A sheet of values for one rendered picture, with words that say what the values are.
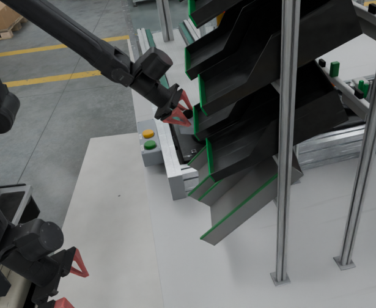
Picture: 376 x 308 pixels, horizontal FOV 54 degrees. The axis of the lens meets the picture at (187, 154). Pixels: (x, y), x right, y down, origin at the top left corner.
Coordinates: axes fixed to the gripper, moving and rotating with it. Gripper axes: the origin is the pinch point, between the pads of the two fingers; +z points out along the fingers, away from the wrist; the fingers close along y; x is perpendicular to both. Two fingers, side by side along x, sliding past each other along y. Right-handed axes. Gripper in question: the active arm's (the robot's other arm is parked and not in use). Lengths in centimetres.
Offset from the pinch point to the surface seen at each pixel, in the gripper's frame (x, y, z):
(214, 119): -15.2, -9.7, -1.5
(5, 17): 417, 331, -119
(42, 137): 232, 93, -9
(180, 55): 53, 81, 11
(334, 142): -18.2, 11.7, 42.6
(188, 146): 14.2, 2.6, 10.4
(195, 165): 4.0, -10.0, 8.6
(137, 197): 30.0, -15.0, 6.5
